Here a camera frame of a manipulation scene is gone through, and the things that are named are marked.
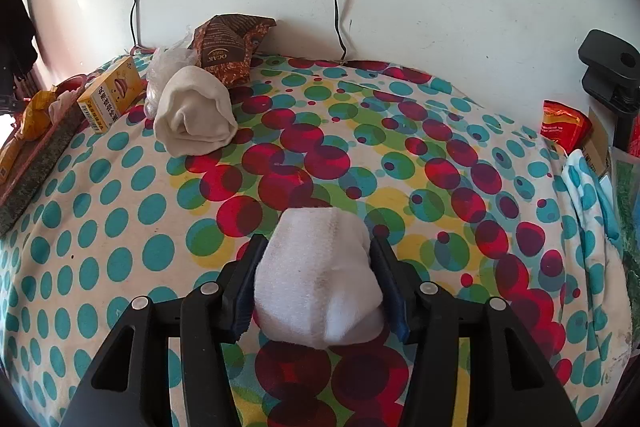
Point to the cream sock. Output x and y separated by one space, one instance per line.
195 117
60 107

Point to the polka dot blanket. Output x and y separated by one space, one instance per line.
125 217

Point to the white sock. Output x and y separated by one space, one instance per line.
320 277

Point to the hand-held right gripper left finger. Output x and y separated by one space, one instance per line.
247 287

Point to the round red tray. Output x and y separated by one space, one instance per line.
35 187

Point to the tan cardboard box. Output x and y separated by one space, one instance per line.
599 144

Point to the small red orange packet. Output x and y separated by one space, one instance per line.
562 124

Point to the black clamp holder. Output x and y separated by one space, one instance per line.
607 67

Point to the green printed package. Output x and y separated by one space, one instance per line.
627 197

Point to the brown snack packet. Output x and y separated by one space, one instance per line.
225 47

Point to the yellow smiley medicine box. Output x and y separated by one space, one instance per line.
107 99

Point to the dark hanging clothes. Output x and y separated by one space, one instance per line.
15 32

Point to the plain yellow snack packet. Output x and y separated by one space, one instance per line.
35 114

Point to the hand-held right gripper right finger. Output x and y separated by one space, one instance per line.
391 289

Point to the clear plastic bag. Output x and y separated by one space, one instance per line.
162 67

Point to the blue dotted white towel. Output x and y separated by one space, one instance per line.
585 207

